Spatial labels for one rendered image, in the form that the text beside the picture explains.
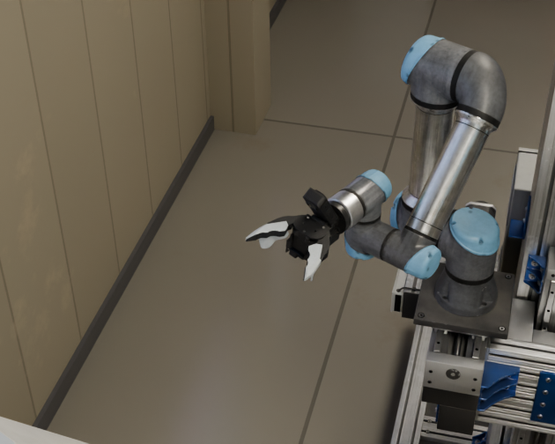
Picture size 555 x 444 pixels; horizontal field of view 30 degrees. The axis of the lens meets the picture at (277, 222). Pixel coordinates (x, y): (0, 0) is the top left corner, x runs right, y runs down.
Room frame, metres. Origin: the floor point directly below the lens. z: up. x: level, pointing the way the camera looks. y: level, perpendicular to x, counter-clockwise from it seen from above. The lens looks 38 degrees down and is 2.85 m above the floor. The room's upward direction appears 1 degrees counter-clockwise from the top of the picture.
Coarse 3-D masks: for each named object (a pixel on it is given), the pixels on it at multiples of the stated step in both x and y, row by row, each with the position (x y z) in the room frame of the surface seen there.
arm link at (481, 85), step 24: (480, 72) 1.83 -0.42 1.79; (456, 96) 1.84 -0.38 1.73; (480, 96) 1.80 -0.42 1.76; (504, 96) 1.81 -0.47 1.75; (456, 120) 1.80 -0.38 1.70; (480, 120) 1.77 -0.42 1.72; (456, 144) 1.75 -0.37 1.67; (480, 144) 1.75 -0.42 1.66; (456, 168) 1.72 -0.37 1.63; (432, 192) 1.70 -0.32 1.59; (456, 192) 1.70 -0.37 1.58; (432, 216) 1.66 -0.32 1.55; (384, 240) 1.66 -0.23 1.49; (408, 240) 1.64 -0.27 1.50; (432, 240) 1.64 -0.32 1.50; (408, 264) 1.60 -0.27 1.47; (432, 264) 1.61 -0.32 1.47
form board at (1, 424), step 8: (0, 424) 1.02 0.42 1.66; (8, 424) 1.04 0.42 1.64; (16, 424) 1.07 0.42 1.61; (24, 424) 1.09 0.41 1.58; (0, 432) 0.98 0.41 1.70; (8, 432) 1.00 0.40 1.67; (16, 432) 1.02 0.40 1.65; (24, 432) 1.04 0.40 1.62; (32, 432) 1.07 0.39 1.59; (40, 432) 1.09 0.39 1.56; (48, 432) 1.12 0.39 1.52; (0, 440) 0.97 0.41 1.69; (8, 440) 0.96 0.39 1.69; (16, 440) 0.97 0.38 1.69; (24, 440) 0.99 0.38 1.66; (32, 440) 1.01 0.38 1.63; (40, 440) 1.04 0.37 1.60; (48, 440) 1.06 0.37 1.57; (56, 440) 1.09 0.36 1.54; (64, 440) 1.12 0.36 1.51; (72, 440) 1.14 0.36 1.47
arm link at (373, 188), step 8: (360, 176) 1.75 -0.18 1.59; (368, 176) 1.74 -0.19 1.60; (376, 176) 1.74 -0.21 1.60; (384, 176) 1.75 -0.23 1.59; (352, 184) 1.71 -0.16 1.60; (360, 184) 1.71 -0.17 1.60; (368, 184) 1.71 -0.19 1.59; (376, 184) 1.72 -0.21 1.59; (384, 184) 1.73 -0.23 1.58; (352, 192) 1.69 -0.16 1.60; (360, 192) 1.69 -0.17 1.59; (368, 192) 1.70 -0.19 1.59; (376, 192) 1.71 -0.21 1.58; (384, 192) 1.72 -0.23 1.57; (360, 200) 1.67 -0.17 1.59; (368, 200) 1.68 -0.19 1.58; (376, 200) 1.70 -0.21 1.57; (384, 200) 1.72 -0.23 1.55; (368, 208) 1.68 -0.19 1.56; (376, 208) 1.70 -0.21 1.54; (368, 216) 1.69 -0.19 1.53; (376, 216) 1.70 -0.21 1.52
